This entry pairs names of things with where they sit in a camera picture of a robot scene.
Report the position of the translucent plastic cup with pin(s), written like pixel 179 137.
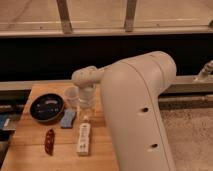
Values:
pixel 71 96

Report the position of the left metal window post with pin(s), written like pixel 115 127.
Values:
pixel 64 16

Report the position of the red chili pepper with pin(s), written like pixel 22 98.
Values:
pixel 49 141

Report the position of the white labelled bottle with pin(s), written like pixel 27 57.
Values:
pixel 83 144

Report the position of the right metal window post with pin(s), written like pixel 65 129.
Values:
pixel 130 15

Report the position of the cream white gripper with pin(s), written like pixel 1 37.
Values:
pixel 86 97

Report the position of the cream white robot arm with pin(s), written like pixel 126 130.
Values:
pixel 129 90

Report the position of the metal window post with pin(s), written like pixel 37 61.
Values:
pixel 130 15
pixel 64 16

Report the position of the dark round bowl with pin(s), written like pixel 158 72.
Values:
pixel 47 107

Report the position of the blue box beside table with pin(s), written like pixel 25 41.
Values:
pixel 5 122

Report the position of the blue sponge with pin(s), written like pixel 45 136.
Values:
pixel 68 118

